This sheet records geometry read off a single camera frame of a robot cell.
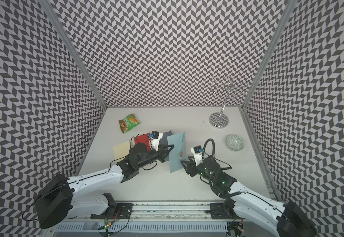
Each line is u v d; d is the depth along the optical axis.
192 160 0.79
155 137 0.67
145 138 0.99
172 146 0.73
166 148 0.72
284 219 0.42
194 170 0.69
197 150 0.68
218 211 0.74
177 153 0.77
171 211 0.75
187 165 0.72
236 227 0.68
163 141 0.68
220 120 1.07
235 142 0.96
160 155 0.66
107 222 0.67
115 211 0.67
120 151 0.93
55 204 0.40
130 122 1.05
